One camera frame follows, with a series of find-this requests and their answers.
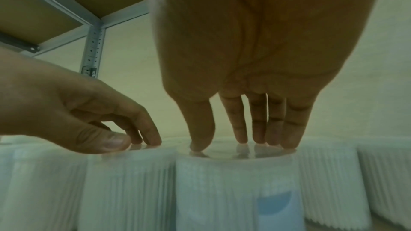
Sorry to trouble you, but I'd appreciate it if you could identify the person's left hand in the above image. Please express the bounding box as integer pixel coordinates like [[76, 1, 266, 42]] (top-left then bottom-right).
[[0, 46, 162, 154]]

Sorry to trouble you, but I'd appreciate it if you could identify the person's right hand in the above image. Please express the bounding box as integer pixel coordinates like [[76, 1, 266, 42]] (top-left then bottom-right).
[[144, 0, 386, 152]]

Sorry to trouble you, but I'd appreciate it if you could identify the clear cotton swab tub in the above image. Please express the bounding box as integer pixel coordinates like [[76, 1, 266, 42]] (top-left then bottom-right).
[[77, 144, 178, 231]]

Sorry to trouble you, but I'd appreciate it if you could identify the cotton swab tub blue label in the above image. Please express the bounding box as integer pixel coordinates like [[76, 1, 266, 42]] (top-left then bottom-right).
[[175, 142, 306, 231]]

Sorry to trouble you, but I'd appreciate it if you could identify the grey metal shelf rack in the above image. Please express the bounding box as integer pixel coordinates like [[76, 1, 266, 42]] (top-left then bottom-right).
[[0, 0, 152, 78]]

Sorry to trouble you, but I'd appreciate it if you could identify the row of cotton swab packs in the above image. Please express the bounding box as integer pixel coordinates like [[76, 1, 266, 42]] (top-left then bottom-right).
[[0, 136, 411, 231]]

